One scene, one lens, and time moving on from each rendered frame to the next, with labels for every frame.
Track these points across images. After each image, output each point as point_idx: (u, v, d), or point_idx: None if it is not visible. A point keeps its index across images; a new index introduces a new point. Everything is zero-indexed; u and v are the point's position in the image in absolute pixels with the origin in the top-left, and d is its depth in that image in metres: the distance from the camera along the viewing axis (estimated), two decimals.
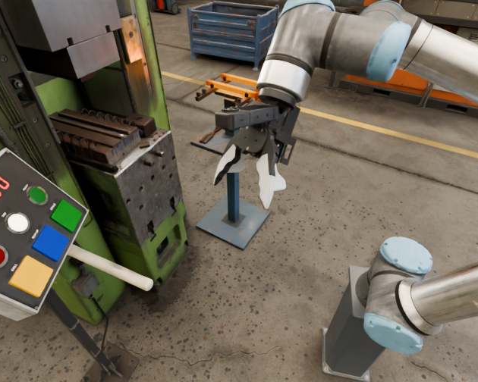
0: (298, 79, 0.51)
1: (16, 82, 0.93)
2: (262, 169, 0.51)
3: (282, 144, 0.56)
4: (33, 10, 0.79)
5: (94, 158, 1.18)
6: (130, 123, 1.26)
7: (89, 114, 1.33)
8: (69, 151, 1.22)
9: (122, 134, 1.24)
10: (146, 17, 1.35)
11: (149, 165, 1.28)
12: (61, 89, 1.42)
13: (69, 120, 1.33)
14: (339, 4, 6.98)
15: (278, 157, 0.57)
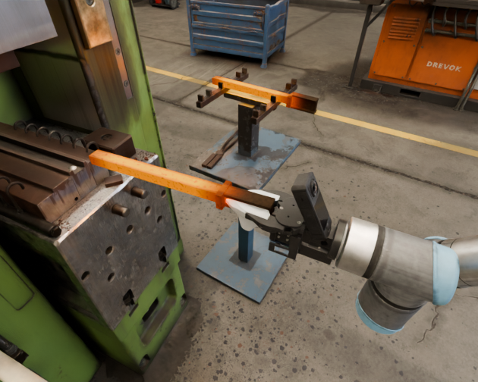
0: (355, 262, 0.46)
1: None
2: (256, 210, 0.52)
3: (289, 245, 0.54)
4: None
5: (21, 209, 0.68)
6: (87, 147, 0.76)
7: (26, 129, 0.83)
8: None
9: (73, 166, 0.74)
10: None
11: (121, 215, 0.78)
12: None
13: None
14: None
15: (275, 239, 0.55)
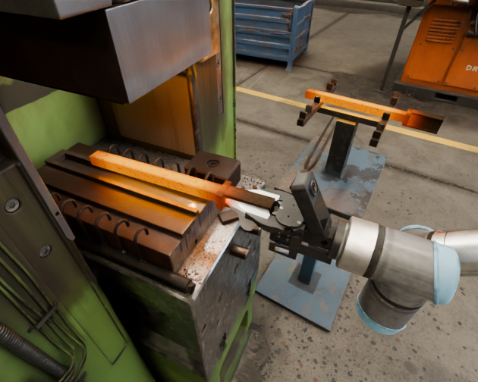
0: (356, 261, 0.46)
1: None
2: (256, 210, 0.52)
3: (289, 245, 0.54)
4: None
5: (143, 258, 0.57)
6: (206, 179, 0.65)
7: (124, 155, 0.72)
8: (89, 238, 0.61)
9: (194, 202, 0.63)
10: None
11: (243, 258, 0.66)
12: (70, 107, 0.81)
13: (86, 169, 0.71)
14: None
15: (276, 239, 0.55)
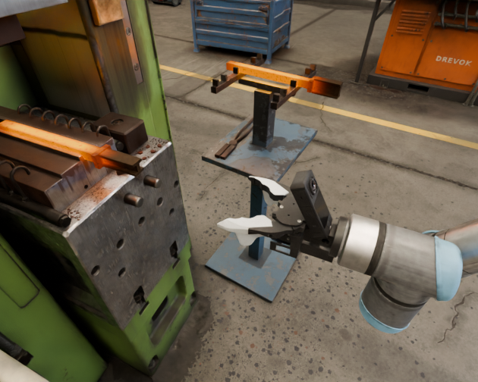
0: (356, 259, 0.46)
1: None
2: (256, 221, 0.50)
3: (290, 243, 0.54)
4: None
5: (26, 197, 0.62)
6: (98, 131, 0.70)
7: (31, 113, 0.77)
8: None
9: None
10: None
11: (134, 205, 0.72)
12: None
13: None
14: None
15: (277, 239, 0.54)
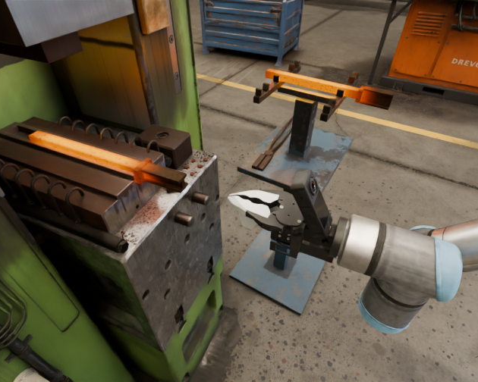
0: (356, 259, 0.46)
1: None
2: (256, 208, 0.52)
3: (290, 243, 0.54)
4: None
5: (80, 220, 0.58)
6: (149, 147, 0.66)
7: (73, 126, 0.73)
8: (31, 202, 0.62)
9: None
10: None
11: (186, 225, 0.68)
12: (26, 82, 0.82)
13: None
14: None
15: (277, 239, 0.54)
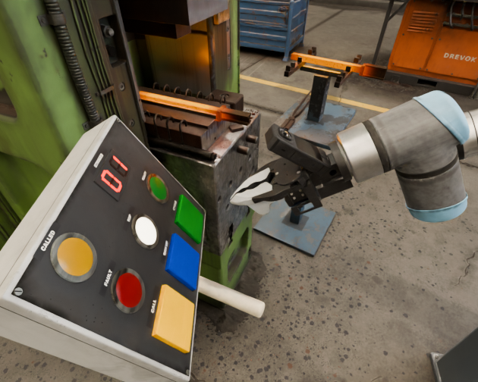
0: (367, 164, 0.45)
1: (105, 29, 0.66)
2: (258, 189, 0.52)
3: (308, 198, 0.53)
4: None
5: (183, 142, 0.90)
6: (221, 99, 0.98)
7: (165, 88, 1.05)
8: (147, 134, 0.95)
9: None
10: None
11: (245, 153, 1.00)
12: None
13: None
14: None
15: (294, 203, 0.54)
